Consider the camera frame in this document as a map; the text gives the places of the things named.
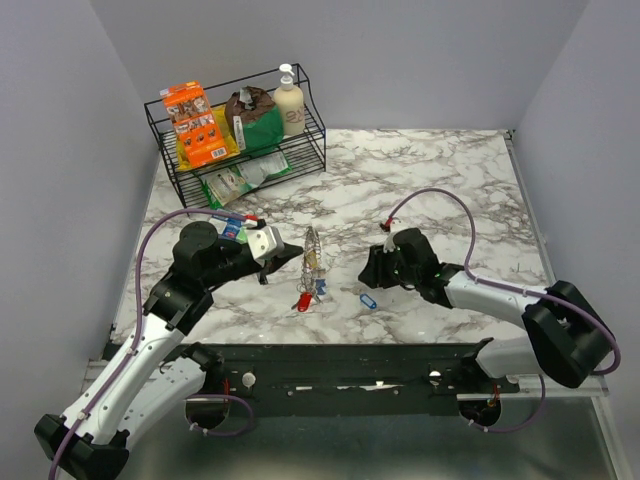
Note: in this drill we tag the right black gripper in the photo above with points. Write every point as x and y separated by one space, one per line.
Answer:
373 273

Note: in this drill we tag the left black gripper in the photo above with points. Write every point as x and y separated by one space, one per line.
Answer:
273 264

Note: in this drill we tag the blue key tag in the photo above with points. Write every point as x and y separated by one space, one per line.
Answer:
321 287
368 301

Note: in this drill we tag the yellow key tag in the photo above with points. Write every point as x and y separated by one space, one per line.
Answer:
311 260

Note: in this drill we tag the red key tag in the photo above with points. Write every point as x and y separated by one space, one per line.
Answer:
303 303

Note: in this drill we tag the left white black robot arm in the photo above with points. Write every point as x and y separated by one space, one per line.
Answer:
93 437

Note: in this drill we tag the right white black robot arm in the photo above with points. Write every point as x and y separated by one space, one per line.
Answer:
565 339

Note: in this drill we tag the small blue white box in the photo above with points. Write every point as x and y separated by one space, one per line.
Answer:
230 229

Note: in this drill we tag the green white snack pouch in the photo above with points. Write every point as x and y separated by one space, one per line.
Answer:
227 184

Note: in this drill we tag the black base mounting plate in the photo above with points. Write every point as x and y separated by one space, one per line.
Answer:
346 380

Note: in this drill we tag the brown and green bag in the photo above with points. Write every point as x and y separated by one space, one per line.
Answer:
254 121

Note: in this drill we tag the yellow packet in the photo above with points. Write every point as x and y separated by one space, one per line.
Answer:
225 135

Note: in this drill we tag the cream pump lotion bottle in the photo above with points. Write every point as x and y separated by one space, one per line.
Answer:
289 99

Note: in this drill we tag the orange product box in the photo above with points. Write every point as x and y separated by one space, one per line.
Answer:
185 101

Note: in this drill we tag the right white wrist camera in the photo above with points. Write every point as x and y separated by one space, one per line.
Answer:
389 244

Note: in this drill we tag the black wire shelf rack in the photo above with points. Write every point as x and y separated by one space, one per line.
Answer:
305 152

